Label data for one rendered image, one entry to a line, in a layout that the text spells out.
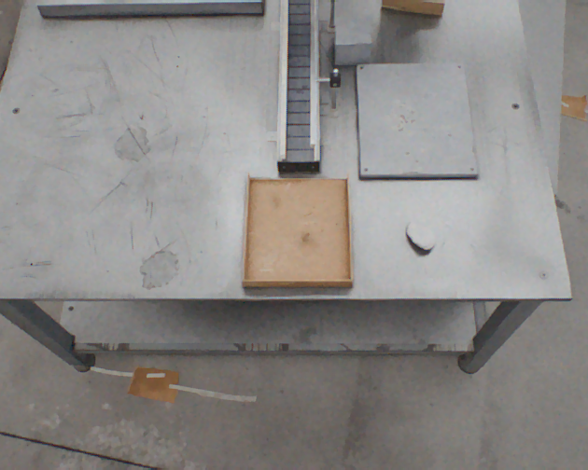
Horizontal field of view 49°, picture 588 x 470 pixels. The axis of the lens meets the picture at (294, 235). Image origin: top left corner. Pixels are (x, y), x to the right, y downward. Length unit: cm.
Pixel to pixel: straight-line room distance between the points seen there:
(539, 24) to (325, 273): 101
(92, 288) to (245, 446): 92
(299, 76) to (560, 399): 143
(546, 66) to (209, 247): 107
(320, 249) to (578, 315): 127
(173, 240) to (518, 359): 136
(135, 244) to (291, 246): 39
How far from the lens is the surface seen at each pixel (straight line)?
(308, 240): 161
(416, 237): 161
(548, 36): 209
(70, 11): 216
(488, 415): 241
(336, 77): 171
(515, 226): 171
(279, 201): 166
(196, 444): 235
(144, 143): 182
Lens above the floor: 230
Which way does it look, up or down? 64 degrees down
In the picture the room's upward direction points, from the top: 4 degrees counter-clockwise
